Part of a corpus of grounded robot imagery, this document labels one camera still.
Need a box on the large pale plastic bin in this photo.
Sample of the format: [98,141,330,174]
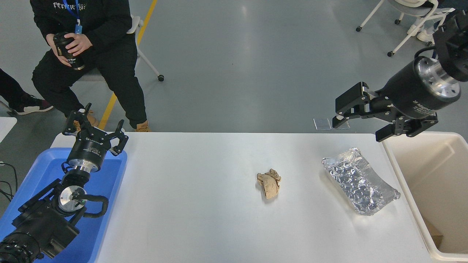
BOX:
[381,131,468,262]

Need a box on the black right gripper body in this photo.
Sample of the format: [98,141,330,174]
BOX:
[377,60,446,120]

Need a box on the crumpled tan paper ball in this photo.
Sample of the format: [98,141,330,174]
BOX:
[257,168,282,199]

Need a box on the white chair with grey seat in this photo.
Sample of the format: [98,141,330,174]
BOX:
[356,0,456,57]

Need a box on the white chair with castors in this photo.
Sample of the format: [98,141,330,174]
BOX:
[79,15,165,82]

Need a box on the blue plastic tray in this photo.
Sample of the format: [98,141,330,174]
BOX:
[0,147,128,263]

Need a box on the person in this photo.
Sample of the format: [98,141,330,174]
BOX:
[0,68,54,116]
[407,0,457,42]
[30,0,151,133]

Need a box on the person's left hand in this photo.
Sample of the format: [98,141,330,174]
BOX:
[65,33,93,56]

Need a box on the blue lanyard badge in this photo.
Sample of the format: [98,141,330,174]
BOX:
[63,0,82,35]

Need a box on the person's right hand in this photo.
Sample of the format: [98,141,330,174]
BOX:
[46,34,72,67]

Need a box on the black drinking tumbler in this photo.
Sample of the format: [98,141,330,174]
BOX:
[53,32,85,70]

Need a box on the black floor cable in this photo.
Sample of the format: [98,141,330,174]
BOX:
[0,181,14,202]
[0,161,18,199]

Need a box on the brown cardboard piece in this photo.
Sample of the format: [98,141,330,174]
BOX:
[424,218,444,246]

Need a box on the white side table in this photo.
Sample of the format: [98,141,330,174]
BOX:
[0,117,18,144]

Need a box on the silver foil plate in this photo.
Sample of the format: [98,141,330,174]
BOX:
[322,147,401,216]

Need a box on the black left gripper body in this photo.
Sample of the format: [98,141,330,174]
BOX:
[68,135,111,165]

